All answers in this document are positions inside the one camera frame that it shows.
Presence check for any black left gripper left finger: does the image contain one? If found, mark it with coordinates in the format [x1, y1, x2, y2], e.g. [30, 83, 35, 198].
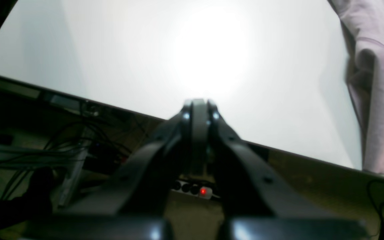
[63, 100, 192, 216]

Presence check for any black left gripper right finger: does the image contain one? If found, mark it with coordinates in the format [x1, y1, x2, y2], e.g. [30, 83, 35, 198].
[192, 100, 332, 217]

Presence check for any pink t-shirt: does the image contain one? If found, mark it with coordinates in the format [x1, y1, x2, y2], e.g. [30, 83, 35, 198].
[330, 0, 384, 175]

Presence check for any black power strip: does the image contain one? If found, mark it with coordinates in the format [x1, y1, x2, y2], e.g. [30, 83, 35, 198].
[171, 179, 221, 200]

